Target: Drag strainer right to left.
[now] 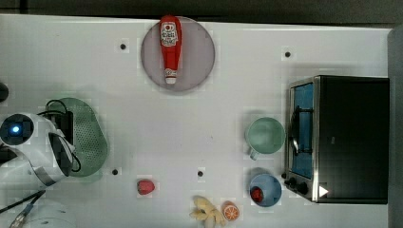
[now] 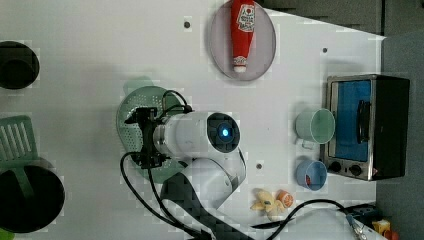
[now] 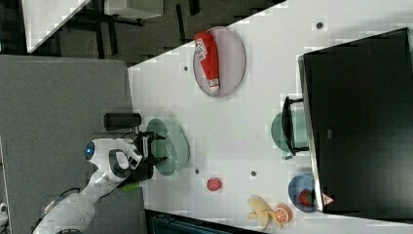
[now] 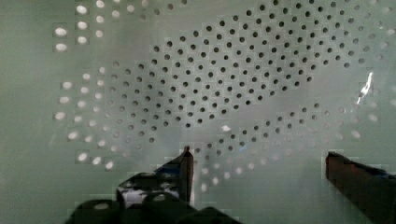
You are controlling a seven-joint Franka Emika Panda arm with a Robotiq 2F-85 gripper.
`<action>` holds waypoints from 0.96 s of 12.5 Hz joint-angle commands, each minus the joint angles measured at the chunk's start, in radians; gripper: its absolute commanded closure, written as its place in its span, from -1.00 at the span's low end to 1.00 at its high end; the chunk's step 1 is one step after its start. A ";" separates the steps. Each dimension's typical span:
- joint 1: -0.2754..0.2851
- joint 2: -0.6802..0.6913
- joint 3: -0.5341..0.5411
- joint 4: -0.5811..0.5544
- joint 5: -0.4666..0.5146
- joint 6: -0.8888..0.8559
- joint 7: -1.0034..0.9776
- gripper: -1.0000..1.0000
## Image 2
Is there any red ketchup bottle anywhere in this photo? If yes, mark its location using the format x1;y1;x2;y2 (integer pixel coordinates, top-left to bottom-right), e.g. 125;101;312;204
230;0;255;73

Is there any grey round plate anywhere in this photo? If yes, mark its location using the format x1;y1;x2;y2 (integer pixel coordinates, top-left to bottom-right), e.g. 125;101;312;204
209;0;276;81

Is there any green spatula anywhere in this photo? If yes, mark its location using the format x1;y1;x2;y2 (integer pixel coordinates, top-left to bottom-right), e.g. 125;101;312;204
0;115;38;198

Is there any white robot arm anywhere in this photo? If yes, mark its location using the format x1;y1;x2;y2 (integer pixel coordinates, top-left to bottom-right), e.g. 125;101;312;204
125;106;254;240

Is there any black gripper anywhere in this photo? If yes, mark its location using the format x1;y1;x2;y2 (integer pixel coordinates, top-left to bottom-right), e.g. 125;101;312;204
124;107;166;169

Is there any orange slice toy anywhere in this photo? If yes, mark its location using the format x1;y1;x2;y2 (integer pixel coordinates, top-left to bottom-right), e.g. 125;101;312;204
277;190;294;208

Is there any black cylinder holder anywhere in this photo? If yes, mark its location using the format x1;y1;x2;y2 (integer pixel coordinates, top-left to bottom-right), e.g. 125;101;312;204
1;158;65;233

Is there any blue cup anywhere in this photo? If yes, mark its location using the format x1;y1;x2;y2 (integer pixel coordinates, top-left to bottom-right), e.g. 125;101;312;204
295;159;327;191

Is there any peeled banana toy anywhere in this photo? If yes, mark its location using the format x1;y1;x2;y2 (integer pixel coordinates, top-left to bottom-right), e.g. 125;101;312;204
250;190;285;221

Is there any green mug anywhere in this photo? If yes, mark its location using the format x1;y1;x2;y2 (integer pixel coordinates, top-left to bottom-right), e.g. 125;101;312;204
295;108;336;149

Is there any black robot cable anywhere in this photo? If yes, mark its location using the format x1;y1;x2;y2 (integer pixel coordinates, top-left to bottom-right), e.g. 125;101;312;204
120;89;371;240

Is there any green oval strainer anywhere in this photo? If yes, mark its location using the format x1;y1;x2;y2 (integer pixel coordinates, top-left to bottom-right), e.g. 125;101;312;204
115;76;189;185

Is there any red strawberry toy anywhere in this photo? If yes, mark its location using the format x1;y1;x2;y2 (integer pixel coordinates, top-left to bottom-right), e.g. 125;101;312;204
305;175;311;186

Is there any black toaster oven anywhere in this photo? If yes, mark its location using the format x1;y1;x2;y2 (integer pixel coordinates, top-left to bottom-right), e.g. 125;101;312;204
323;74;410;181

